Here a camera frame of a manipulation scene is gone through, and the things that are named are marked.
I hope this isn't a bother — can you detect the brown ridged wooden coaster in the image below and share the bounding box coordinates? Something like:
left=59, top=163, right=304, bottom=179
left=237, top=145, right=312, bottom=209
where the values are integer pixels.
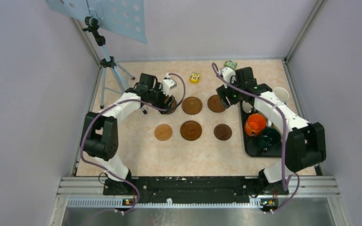
left=207, top=95, right=226, bottom=113
left=164, top=97, right=178, bottom=115
left=182, top=97, right=203, bottom=115

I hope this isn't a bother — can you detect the dark green mug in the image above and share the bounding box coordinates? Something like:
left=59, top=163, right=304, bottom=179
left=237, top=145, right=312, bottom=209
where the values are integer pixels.
left=257, top=127, right=281, bottom=153

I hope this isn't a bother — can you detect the dark walnut coaster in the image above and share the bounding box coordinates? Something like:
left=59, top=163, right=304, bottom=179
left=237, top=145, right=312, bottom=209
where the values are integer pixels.
left=214, top=124, right=232, bottom=141

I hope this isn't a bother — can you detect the black serving tray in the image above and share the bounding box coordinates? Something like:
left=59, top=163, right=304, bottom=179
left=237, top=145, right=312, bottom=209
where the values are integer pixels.
left=239, top=101, right=282, bottom=158

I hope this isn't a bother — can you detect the clear glass mug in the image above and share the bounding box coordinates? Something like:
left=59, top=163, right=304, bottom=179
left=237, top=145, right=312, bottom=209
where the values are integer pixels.
left=241, top=101, right=254, bottom=114

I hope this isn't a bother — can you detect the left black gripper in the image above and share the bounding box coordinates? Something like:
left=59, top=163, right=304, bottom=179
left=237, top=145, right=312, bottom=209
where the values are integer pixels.
left=148, top=82, right=174, bottom=114

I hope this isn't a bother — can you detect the light wooden coaster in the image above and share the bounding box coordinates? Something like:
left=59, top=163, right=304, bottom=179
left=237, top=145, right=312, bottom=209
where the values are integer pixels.
left=154, top=124, right=173, bottom=141

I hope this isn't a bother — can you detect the green toy block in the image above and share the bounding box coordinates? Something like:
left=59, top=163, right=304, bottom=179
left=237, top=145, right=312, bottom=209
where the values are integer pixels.
left=224, top=60, right=238, bottom=70

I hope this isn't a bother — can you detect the yellow toy block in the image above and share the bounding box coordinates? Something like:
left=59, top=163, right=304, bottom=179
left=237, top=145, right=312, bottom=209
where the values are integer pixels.
left=189, top=72, right=201, bottom=84

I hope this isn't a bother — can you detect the orange mug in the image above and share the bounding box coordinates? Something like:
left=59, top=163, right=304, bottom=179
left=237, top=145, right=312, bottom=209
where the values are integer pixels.
left=244, top=113, right=267, bottom=137

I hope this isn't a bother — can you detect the light blue tripod stand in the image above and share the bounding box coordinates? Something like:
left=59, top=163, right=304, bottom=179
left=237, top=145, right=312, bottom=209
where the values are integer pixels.
left=82, top=16, right=135, bottom=109

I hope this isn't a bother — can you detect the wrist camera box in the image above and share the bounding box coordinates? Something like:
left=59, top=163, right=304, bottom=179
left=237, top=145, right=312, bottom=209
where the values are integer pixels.
left=162, top=73, right=177, bottom=96
left=220, top=67, right=236, bottom=84

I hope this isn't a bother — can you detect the light blue mug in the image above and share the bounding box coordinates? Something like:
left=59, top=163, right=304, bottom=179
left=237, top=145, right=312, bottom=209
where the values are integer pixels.
left=273, top=87, right=290, bottom=104

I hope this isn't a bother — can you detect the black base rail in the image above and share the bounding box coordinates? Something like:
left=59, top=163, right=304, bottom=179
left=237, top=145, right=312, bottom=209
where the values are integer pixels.
left=103, top=176, right=289, bottom=211

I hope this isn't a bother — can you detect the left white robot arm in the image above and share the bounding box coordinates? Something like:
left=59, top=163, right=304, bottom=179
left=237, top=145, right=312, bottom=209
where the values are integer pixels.
left=80, top=73, right=177, bottom=195

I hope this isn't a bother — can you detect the dark brown ridged coaster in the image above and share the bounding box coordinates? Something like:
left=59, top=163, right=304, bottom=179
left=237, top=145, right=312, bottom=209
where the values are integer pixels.
left=180, top=121, right=202, bottom=141

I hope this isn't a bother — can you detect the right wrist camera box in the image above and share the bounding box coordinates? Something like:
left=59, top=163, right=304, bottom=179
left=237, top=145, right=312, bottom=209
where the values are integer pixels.
left=220, top=67, right=236, bottom=84

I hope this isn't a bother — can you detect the light blue perforated board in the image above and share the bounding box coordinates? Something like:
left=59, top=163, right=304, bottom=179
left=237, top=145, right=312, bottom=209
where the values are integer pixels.
left=46, top=0, right=148, bottom=44

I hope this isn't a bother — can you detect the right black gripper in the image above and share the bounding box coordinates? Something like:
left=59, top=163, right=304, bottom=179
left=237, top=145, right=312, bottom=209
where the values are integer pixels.
left=216, top=77, right=244, bottom=109

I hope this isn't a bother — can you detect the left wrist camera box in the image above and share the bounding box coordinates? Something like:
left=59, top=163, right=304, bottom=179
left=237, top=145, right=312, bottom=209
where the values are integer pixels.
left=162, top=73, right=177, bottom=96

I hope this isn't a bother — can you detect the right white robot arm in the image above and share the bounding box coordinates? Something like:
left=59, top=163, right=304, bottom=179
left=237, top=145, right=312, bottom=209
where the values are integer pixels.
left=212, top=63, right=326, bottom=194

